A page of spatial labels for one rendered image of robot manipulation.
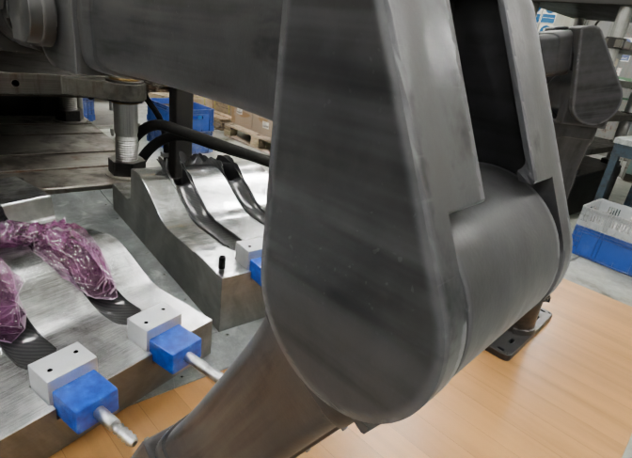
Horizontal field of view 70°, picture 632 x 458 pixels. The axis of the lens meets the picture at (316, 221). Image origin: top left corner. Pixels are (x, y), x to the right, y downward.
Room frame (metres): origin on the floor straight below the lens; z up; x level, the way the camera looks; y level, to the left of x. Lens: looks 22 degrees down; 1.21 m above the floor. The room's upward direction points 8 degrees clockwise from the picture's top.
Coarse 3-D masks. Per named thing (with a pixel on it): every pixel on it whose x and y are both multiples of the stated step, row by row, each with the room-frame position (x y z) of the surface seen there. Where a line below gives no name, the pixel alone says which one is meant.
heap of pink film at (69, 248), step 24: (0, 240) 0.54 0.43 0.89; (24, 240) 0.54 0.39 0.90; (48, 240) 0.53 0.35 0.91; (72, 240) 0.53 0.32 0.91; (0, 264) 0.46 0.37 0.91; (72, 264) 0.50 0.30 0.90; (96, 264) 0.52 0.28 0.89; (0, 288) 0.43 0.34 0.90; (96, 288) 0.49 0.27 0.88; (0, 312) 0.40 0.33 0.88; (24, 312) 0.43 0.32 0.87; (0, 336) 0.39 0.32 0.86
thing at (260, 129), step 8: (232, 112) 5.23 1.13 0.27; (240, 112) 5.12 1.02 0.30; (248, 112) 5.01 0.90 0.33; (232, 120) 5.22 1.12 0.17; (240, 120) 5.10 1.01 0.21; (248, 120) 5.00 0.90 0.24; (256, 120) 4.91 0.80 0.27; (264, 120) 4.81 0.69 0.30; (232, 128) 5.09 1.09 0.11; (240, 128) 5.00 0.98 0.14; (248, 128) 4.99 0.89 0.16; (256, 128) 4.90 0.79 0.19; (264, 128) 4.80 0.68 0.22; (232, 136) 5.06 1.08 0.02; (256, 136) 4.74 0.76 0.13; (264, 136) 4.75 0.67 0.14; (248, 144) 4.83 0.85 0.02; (256, 144) 4.74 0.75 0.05; (264, 144) 4.77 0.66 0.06
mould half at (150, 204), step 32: (128, 192) 0.87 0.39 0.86; (160, 192) 0.75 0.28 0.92; (224, 192) 0.82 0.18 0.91; (256, 192) 0.86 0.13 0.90; (128, 224) 0.83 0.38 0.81; (160, 224) 0.70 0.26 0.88; (192, 224) 0.71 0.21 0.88; (224, 224) 0.72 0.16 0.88; (256, 224) 0.74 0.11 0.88; (160, 256) 0.70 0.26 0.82; (192, 256) 0.60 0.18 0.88; (192, 288) 0.60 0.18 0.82; (224, 288) 0.53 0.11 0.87; (256, 288) 0.57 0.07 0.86; (224, 320) 0.54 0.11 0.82
